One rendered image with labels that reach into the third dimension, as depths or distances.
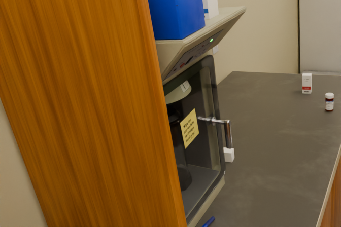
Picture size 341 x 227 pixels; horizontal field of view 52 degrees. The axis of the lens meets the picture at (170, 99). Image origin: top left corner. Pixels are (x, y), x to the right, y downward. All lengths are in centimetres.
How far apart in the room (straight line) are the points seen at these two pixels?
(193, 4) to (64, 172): 52
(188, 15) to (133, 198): 40
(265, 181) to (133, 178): 56
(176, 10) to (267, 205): 68
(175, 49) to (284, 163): 74
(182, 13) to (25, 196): 73
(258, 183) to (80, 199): 56
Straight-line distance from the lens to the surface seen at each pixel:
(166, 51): 66
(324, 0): 374
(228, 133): 100
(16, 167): 109
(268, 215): 108
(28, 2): 76
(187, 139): 89
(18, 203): 112
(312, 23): 380
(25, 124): 95
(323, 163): 129
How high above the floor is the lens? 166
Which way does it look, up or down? 22 degrees down
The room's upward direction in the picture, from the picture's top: 9 degrees counter-clockwise
